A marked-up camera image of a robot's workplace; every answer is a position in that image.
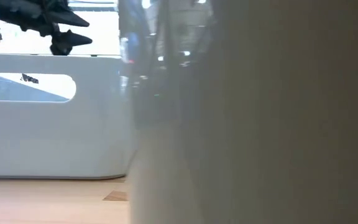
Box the white plastic bin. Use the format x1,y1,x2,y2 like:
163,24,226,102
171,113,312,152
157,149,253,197
128,0,358,224
0,53,136,180

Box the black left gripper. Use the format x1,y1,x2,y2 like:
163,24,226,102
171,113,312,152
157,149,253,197
0,0,93,56

